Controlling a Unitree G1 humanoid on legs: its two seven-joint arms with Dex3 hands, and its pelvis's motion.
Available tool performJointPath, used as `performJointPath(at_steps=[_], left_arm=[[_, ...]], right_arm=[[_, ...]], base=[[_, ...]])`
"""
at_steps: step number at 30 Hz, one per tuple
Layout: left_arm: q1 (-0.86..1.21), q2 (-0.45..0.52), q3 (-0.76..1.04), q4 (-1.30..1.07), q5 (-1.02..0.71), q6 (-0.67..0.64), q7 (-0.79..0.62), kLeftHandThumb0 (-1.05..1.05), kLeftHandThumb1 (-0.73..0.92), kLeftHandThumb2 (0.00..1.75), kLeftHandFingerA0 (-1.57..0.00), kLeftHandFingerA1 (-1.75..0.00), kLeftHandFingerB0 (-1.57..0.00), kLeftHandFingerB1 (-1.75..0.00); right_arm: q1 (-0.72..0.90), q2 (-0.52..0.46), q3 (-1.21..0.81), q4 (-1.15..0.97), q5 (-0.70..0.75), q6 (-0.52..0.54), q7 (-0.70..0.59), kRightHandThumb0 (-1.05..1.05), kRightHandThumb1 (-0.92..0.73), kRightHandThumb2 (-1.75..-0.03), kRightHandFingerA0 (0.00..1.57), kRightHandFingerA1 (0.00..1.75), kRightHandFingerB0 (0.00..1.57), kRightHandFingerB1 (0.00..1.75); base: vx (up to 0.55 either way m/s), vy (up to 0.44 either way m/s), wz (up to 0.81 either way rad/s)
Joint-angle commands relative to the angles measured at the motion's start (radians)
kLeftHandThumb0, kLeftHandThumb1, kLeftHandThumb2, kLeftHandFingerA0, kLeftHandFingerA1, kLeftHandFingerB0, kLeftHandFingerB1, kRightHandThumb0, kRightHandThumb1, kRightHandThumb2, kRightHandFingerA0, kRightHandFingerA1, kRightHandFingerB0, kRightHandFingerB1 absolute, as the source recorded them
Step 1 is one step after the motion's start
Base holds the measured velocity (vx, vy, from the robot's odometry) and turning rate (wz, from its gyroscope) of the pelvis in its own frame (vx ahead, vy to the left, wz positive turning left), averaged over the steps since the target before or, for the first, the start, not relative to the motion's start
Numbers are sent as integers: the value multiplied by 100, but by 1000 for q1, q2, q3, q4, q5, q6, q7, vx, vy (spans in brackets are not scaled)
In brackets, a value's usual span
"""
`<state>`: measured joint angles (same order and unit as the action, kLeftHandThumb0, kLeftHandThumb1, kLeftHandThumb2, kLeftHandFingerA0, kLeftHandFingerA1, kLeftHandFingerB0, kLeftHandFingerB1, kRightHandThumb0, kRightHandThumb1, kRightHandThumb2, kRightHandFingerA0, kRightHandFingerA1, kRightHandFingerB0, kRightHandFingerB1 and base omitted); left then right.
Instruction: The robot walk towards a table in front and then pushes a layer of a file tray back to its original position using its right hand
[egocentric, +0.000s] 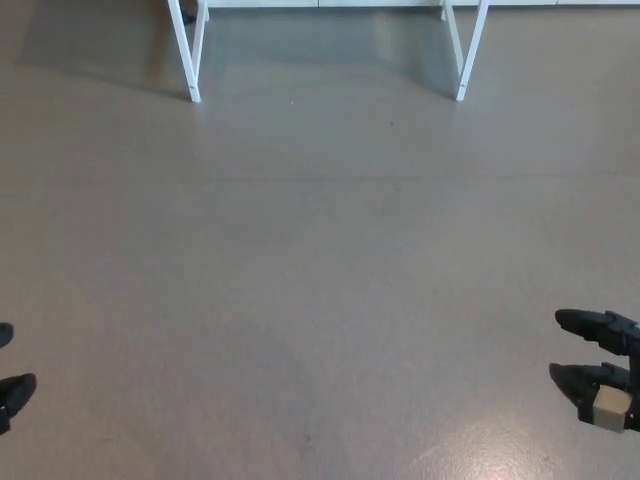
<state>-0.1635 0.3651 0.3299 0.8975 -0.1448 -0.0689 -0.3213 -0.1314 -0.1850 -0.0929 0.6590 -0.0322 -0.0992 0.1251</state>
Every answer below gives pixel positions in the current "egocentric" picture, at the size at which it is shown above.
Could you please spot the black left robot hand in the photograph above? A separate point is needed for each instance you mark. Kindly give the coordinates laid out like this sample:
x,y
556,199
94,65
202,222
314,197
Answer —
x,y
15,395

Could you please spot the white metal table frame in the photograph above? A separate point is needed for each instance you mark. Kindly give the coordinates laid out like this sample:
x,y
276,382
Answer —
x,y
192,60

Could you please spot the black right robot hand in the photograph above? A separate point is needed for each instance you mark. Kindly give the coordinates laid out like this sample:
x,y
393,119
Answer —
x,y
617,340

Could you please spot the dark object under table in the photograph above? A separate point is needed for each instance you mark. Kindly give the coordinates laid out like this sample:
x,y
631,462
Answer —
x,y
188,16

